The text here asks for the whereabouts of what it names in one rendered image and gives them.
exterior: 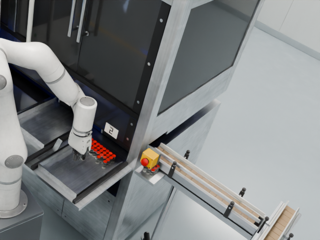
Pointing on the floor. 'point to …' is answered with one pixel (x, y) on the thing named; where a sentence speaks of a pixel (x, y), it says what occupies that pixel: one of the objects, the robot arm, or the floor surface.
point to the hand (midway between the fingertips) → (76, 156)
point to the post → (150, 109)
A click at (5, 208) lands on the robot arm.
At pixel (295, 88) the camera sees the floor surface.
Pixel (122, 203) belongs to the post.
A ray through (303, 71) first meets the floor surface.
